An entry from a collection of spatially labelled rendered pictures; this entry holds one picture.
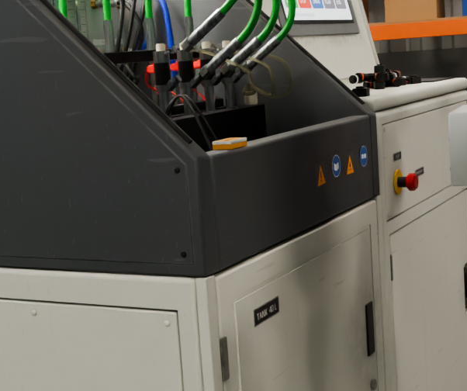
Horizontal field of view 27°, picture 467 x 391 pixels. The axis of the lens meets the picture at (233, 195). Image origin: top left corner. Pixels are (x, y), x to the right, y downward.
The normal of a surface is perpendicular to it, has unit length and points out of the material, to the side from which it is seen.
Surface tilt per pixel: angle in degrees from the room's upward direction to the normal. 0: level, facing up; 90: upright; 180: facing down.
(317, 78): 90
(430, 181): 90
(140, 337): 90
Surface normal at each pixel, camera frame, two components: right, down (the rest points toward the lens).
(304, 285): 0.88, 0.00
